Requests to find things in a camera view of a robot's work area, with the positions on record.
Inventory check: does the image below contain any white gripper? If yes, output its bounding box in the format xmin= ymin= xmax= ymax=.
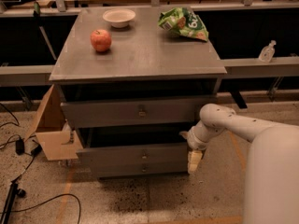
xmin=179 ymin=126 xmax=209 ymax=174

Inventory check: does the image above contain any grey drawer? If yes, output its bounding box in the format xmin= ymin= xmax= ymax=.
xmin=61 ymin=96 xmax=216 ymax=128
xmin=92 ymin=161 xmax=188 ymax=178
xmin=77 ymin=122 xmax=192 ymax=166

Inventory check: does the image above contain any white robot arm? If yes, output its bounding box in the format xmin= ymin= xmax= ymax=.
xmin=179 ymin=104 xmax=299 ymax=224

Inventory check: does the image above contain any grey top drawer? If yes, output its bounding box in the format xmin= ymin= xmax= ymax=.
xmin=61 ymin=96 xmax=216 ymax=128

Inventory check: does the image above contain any grey wooden drawer cabinet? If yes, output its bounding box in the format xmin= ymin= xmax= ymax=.
xmin=53 ymin=7 xmax=221 ymax=170

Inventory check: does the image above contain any grey bottom drawer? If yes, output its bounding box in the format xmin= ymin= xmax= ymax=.
xmin=92 ymin=161 xmax=188 ymax=178

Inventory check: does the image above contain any clear sanitizer bottle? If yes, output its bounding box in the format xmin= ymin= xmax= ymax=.
xmin=258 ymin=40 xmax=277 ymax=63

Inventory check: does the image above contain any green snack bag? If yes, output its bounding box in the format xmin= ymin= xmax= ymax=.
xmin=158 ymin=7 xmax=208 ymax=42

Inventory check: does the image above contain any brown cardboard box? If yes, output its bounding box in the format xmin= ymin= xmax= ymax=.
xmin=24 ymin=85 xmax=82 ymax=161

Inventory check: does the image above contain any red apple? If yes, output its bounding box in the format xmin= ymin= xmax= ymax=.
xmin=90 ymin=29 xmax=112 ymax=52

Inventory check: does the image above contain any white ceramic bowl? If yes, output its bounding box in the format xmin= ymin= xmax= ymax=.
xmin=103 ymin=8 xmax=135 ymax=28

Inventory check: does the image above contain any black power adapter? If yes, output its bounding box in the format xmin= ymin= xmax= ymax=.
xmin=15 ymin=139 xmax=24 ymax=155

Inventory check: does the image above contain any black tripod stand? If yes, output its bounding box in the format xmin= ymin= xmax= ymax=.
xmin=0 ymin=181 xmax=26 ymax=224

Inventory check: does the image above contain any grey metal rail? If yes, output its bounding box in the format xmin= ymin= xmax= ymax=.
xmin=0 ymin=56 xmax=299 ymax=87

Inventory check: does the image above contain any black floor cable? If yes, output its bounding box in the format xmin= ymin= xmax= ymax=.
xmin=0 ymin=193 xmax=82 ymax=224

